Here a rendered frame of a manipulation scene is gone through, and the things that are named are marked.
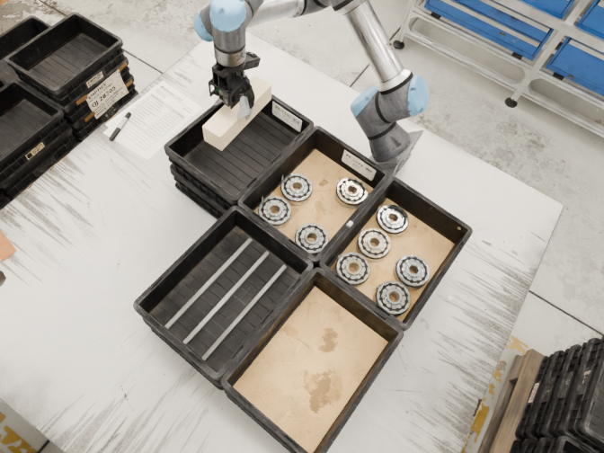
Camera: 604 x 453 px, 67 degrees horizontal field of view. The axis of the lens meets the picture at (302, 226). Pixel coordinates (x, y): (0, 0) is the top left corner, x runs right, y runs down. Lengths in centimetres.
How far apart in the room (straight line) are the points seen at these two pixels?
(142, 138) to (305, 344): 98
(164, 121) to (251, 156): 43
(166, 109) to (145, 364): 96
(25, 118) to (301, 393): 177
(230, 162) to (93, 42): 119
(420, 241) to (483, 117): 175
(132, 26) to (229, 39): 229
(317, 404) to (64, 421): 69
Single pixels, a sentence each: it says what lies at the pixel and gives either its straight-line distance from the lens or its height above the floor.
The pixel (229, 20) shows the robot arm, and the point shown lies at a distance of 106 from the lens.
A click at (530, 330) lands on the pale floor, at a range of 254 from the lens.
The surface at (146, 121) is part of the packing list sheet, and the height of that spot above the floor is 70.
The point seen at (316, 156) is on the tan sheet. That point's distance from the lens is 157.
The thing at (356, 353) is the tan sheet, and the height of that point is 83.
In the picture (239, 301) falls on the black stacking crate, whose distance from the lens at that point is 132.
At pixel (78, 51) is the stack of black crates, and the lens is 249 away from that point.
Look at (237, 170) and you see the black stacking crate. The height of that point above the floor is 83.
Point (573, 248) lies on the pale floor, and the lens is 287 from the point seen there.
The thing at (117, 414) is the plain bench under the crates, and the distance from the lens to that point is 144.
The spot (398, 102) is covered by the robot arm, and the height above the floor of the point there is 103.
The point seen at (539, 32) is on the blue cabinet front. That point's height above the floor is 49.
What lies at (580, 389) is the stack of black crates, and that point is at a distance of 197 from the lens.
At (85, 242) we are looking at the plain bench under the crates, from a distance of 162.
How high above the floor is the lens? 208
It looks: 62 degrees down
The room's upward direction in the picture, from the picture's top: 12 degrees clockwise
